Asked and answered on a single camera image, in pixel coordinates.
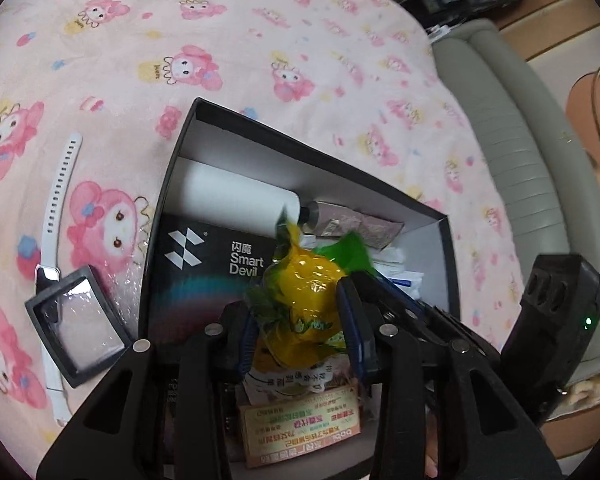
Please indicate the black printed product box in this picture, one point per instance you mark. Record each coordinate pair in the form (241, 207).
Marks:
(200, 285)

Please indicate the white smartwatch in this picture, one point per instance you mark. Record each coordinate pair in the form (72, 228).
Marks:
(60, 180)

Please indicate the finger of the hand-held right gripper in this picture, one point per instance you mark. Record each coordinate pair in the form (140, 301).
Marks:
(420, 312)

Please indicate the black cardboard box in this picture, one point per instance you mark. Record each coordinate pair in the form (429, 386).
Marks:
(300, 170)

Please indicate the white paper roll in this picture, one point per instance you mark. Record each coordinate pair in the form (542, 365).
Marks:
(230, 195)

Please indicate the mauve cream tube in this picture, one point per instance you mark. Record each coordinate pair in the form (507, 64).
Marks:
(340, 220)

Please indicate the yellow green snack packet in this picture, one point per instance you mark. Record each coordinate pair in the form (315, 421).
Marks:
(305, 280)

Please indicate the grey padded bed frame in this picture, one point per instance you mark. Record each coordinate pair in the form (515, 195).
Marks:
(505, 135)

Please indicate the orange printed carton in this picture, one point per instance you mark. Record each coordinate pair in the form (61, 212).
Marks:
(300, 430)

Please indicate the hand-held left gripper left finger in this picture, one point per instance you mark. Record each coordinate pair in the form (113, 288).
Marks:
(232, 340)

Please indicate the pink printed blanket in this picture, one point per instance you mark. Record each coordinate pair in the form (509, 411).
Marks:
(280, 35)

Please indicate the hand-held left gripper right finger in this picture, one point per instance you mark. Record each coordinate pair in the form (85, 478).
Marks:
(352, 330)

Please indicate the white paper packets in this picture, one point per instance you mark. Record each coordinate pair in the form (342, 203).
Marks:
(402, 275)

